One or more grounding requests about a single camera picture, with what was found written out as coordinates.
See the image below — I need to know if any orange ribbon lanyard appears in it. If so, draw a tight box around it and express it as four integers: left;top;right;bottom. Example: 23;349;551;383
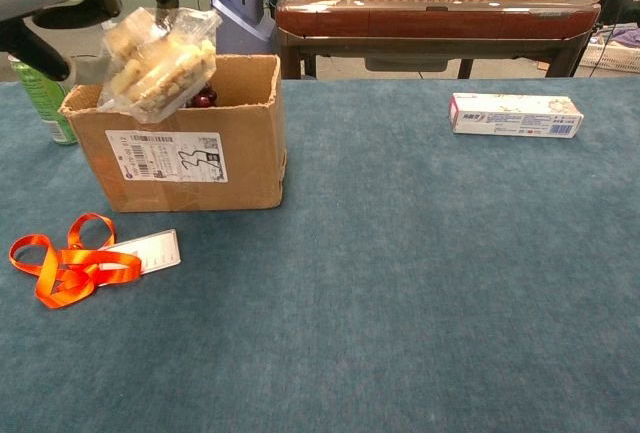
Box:
8;212;143;310

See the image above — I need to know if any bagged white snack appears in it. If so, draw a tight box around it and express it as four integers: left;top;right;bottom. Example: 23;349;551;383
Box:
97;6;224;124

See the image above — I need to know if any green drink can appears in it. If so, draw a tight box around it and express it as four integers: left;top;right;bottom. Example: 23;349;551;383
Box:
8;55;79;146

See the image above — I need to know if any bunch of red grapes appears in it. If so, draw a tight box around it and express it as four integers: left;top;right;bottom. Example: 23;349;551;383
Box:
185;81;219;109

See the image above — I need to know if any blue felt table cover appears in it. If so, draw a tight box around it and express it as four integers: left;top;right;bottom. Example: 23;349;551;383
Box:
0;76;640;433

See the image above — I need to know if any black tripod stand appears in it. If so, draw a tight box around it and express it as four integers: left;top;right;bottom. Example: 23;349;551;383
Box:
569;0;632;78

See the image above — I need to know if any brown mahjong table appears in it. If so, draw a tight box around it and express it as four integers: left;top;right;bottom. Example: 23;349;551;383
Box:
274;0;601;80

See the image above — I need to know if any white badge card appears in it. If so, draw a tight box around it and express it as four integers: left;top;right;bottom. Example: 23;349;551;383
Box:
97;228;182;287

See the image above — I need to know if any white plastic basket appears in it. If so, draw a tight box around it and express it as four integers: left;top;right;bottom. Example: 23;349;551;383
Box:
579;27;640;74

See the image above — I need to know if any open cardboard box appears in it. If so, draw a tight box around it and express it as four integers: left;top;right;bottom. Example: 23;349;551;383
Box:
58;54;287;213

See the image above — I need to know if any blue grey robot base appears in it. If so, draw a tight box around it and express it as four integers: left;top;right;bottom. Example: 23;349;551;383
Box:
207;0;274;57

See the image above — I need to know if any white toothpaste box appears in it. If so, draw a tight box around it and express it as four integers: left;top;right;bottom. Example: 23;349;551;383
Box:
451;92;585;140

